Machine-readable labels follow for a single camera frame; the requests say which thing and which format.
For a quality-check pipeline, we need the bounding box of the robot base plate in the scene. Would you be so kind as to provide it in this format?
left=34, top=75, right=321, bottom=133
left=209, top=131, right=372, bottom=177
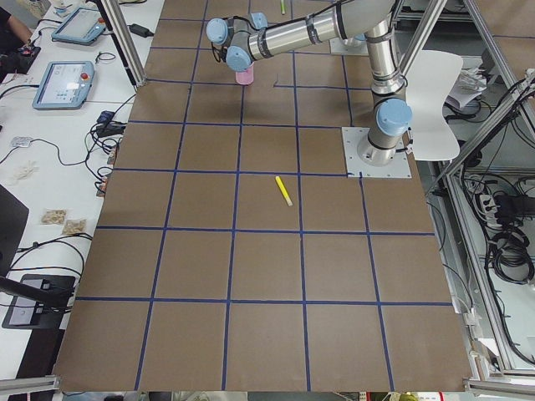
left=341, top=127, right=412, bottom=179

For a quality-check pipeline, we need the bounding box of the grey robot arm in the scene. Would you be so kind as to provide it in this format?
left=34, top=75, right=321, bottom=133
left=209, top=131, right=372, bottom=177
left=206, top=0, right=412, bottom=166

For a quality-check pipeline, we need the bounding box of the blue teach pendant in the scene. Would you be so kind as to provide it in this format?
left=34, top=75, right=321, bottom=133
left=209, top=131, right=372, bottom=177
left=32, top=61, right=94, bottom=110
left=51, top=7, right=106, bottom=46

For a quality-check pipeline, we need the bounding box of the white plastic chair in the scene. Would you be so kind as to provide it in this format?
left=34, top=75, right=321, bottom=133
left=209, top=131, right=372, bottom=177
left=406, top=50, right=463, bottom=161

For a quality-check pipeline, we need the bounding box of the black power adapter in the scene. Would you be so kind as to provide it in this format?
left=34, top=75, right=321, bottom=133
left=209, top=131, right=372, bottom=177
left=129, top=23, right=154, bottom=38

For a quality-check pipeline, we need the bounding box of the yellow pen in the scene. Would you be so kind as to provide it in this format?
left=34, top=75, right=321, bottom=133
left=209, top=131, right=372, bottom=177
left=275, top=175, right=293, bottom=206

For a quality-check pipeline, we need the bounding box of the aluminium frame post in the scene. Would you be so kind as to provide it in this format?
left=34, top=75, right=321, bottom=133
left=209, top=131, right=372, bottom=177
left=97, top=0, right=146, bottom=88

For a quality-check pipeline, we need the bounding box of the pink mesh pen cup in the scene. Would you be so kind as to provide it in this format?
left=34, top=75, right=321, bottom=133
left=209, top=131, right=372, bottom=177
left=235, top=63, right=254, bottom=86

